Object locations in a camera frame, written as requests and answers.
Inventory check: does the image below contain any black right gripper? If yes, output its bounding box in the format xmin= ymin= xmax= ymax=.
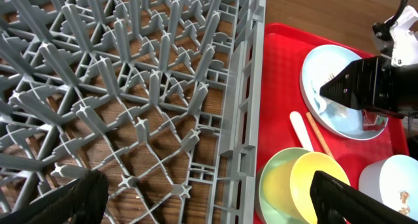
xmin=319 ymin=5 xmax=417 ymax=118

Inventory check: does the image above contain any light blue plate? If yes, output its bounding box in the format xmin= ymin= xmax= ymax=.
xmin=299 ymin=44 xmax=383 ymax=140

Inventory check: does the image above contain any grey dishwasher rack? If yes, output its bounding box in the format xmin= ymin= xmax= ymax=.
xmin=1 ymin=0 xmax=266 ymax=223

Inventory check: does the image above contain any green saucer bowl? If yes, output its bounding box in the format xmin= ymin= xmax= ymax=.
xmin=255 ymin=148 xmax=308 ymax=223

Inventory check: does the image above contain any white tissue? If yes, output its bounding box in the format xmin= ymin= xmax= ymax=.
xmin=311 ymin=72 xmax=348 ymax=118

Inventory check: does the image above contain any red snack wrapper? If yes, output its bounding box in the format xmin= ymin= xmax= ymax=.
xmin=361 ymin=110 xmax=385 ymax=131

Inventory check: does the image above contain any light blue bowl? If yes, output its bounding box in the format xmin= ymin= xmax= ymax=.
xmin=359 ymin=155 xmax=417 ymax=220

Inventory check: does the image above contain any wooden chopstick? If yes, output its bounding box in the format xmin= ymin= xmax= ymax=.
xmin=305 ymin=112 xmax=334 ymax=159

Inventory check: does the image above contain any yellow plastic cup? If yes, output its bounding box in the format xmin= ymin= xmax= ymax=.
xmin=262 ymin=151 xmax=351 ymax=224

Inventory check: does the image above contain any white plastic fork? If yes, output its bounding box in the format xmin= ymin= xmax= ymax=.
xmin=289 ymin=111 xmax=314 ymax=152

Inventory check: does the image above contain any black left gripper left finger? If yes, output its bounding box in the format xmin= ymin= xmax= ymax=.
xmin=1 ymin=170 xmax=109 ymax=224

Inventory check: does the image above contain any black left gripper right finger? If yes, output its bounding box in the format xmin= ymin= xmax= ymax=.
xmin=310 ymin=170 xmax=417 ymax=224

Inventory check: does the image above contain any red plastic tray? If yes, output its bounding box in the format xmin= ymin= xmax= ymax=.
xmin=253 ymin=22 xmax=410 ymax=224

